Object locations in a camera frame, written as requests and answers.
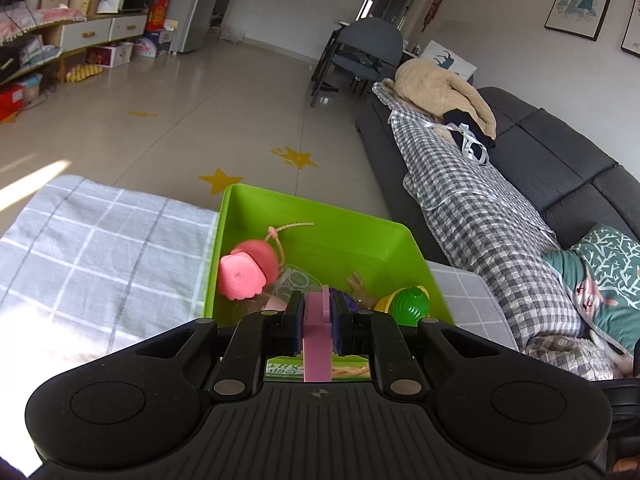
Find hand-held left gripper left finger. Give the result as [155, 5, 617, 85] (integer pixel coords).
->
[114, 291, 307, 402]

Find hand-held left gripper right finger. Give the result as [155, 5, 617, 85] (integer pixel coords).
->
[331, 290, 527, 402]

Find pink rectangular block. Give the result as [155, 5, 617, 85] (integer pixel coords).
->
[302, 292, 334, 384]

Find flesh coloured toy hand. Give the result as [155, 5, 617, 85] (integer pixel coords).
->
[347, 272, 379, 311]

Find clear plastic container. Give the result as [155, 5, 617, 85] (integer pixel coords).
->
[271, 266, 321, 302]

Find yellow green toy corn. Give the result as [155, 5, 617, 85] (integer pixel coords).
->
[374, 285, 431, 329]

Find pink toy ball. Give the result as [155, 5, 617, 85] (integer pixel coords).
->
[218, 239, 284, 304]

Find green plastic storage box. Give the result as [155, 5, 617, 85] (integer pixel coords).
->
[203, 183, 456, 384]

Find translucent orange stick toy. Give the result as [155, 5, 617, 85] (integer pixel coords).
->
[266, 221, 315, 272]

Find green patterned pillow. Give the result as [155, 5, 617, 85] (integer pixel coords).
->
[542, 223, 640, 357]

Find single yellow star sticker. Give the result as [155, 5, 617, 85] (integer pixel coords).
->
[197, 167, 245, 196]

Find double yellow star sticker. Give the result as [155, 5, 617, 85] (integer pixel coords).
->
[269, 145, 320, 171]

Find grey plaid blanket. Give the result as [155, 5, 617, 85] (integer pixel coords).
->
[372, 79, 622, 382]

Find grey checked tablecloth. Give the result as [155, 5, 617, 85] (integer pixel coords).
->
[0, 174, 521, 367]

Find white ribbon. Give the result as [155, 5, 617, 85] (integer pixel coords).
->
[449, 119, 490, 166]

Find black garment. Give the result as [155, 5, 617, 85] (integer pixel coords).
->
[442, 107, 496, 151]

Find beige fleece blanket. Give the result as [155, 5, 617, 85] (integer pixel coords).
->
[394, 57, 499, 142]

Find dark grey sofa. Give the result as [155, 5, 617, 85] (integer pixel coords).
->
[354, 85, 640, 262]

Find grey dining chair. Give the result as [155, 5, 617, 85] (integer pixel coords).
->
[310, 17, 405, 109]

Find white deer print pillow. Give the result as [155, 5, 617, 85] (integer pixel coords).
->
[418, 39, 476, 79]

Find white blue cardboard box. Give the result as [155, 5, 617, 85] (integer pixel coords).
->
[132, 29, 174, 59]

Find white red cardboard box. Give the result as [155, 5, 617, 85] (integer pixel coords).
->
[87, 41, 135, 69]

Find yellow ridged toy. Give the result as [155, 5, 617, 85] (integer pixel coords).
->
[67, 63, 105, 84]

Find silver refrigerator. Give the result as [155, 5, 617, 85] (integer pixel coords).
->
[169, 0, 232, 55]

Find tall red gift box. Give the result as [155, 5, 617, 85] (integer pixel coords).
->
[145, 0, 172, 33]

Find white wooden tv cabinet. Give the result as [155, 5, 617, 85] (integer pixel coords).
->
[0, 12, 151, 111]

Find red storage box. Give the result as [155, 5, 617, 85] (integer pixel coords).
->
[0, 84, 26, 121]

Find pink fringed cloth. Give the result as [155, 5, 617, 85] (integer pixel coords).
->
[0, 6, 89, 41]

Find dark red wall hanging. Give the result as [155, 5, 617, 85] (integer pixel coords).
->
[422, 0, 451, 34]

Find framed white wall picture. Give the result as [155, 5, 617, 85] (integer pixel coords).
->
[619, 0, 640, 56]

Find framed mountain wall picture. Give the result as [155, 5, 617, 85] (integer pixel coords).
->
[543, 0, 619, 42]

